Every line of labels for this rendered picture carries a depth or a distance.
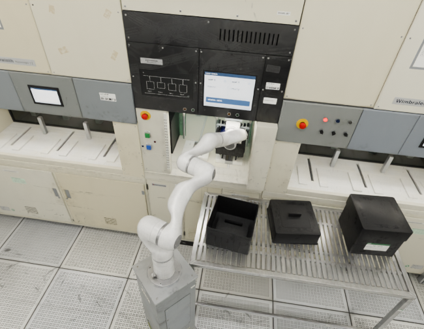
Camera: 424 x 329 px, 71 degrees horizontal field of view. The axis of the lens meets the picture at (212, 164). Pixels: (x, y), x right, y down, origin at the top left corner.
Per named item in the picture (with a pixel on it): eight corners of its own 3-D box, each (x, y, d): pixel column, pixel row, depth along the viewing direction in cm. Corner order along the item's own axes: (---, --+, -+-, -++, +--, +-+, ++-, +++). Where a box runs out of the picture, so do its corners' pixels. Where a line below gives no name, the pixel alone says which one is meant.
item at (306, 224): (272, 243, 188) (276, 230, 180) (266, 207, 211) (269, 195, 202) (318, 245, 189) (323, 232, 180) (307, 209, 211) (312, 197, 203)
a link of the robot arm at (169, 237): (150, 242, 152) (176, 256, 146) (141, 237, 141) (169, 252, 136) (195, 161, 168) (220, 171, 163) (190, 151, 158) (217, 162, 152)
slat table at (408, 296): (189, 317, 224) (188, 263, 175) (201, 249, 270) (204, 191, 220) (364, 345, 215) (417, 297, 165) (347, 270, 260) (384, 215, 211)
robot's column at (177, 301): (163, 354, 205) (154, 305, 155) (144, 320, 221) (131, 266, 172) (196, 328, 219) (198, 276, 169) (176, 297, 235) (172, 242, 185)
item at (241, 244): (216, 211, 206) (217, 194, 195) (255, 220, 201) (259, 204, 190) (205, 243, 186) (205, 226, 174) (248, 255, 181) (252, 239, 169)
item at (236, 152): (212, 157, 226) (215, 122, 205) (216, 141, 241) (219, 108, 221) (244, 161, 224) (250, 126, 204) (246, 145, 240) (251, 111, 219)
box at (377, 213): (348, 254, 185) (363, 229, 168) (336, 218, 207) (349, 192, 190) (394, 258, 184) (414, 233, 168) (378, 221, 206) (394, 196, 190)
